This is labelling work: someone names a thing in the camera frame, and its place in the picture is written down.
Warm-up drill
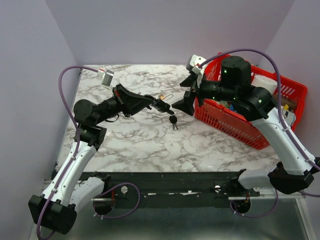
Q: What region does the red plastic basket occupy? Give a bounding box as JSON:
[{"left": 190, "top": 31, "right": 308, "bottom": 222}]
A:
[{"left": 193, "top": 52, "right": 308, "bottom": 151}]

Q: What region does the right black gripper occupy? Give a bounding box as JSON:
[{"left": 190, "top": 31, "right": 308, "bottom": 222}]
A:
[{"left": 171, "top": 71, "right": 237, "bottom": 116}]

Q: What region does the white toilet paper roll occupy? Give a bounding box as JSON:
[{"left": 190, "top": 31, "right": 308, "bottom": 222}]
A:
[{"left": 251, "top": 74, "right": 278, "bottom": 95}]

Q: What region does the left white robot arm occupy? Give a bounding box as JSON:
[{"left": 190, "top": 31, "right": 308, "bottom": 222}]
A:
[{"left": 28, "top": 84, "right": 173, "bottom": 240}]

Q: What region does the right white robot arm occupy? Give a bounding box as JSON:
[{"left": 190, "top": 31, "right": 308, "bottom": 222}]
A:
[{"left": 172, "top": 54, "right": 320, "bottom": 196}]

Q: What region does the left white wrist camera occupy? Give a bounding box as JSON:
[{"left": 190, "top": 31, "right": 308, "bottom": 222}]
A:
[{"left": 97, "top": 68, "right": 114, "bottom": 87}]

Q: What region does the black padlock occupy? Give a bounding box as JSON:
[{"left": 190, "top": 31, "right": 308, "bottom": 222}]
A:
[{"left": 154, "top": 99, "right": 175, "bottom": 115}]

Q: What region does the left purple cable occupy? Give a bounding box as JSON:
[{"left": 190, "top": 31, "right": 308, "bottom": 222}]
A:
[{"left": 36, "top": 65, "right": 106, "bottom": 240}]

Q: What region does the white printed bag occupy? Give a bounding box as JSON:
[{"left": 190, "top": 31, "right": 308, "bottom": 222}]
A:
[{"left": 281, "top": 104, "right": 297, "bottom": 130}]

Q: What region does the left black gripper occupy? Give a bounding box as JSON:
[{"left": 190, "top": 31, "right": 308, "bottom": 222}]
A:
[{"left": 94, "top": 83, "right": 154, "bottom": 126}]

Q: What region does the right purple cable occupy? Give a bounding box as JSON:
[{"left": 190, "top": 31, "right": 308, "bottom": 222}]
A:
[{"left": 197, "top": 48, "right": 320, "bottom": 171}]

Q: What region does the small brass padlock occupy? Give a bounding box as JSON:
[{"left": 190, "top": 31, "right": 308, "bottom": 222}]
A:
[{"left": 158, "top": 93, "right": 174, "bottom": 100}]

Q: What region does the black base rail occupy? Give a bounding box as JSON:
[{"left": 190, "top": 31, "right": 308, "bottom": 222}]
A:
[{"left": 72, "top": 171, "right": 293, "bottom": 210}]

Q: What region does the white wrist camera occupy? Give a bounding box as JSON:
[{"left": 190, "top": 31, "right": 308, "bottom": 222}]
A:
[
  {"left": 186, "top": 54, "right": 207, "bottom": 76},
  {"left": 97, "top": 68, "right": 114, "bottom": 87}
]

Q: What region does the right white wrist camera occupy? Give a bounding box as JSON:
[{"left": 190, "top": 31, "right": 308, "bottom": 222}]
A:
[{"left": 186, "top": 54, "right": 207, "bottom": 76}]

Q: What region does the brown round container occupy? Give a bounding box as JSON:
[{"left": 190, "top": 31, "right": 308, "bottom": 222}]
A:
[{"left": 281, "top": 96, "right": 298, "bottom": 112}]

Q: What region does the purple cable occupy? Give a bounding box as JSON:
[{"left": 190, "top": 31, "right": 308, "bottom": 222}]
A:
[
  {"left": 197, "top": 48, "right": 320, "bottom": 171},
  {"left": 36, "top": 65, "right": 106, "bottom": 240}
]

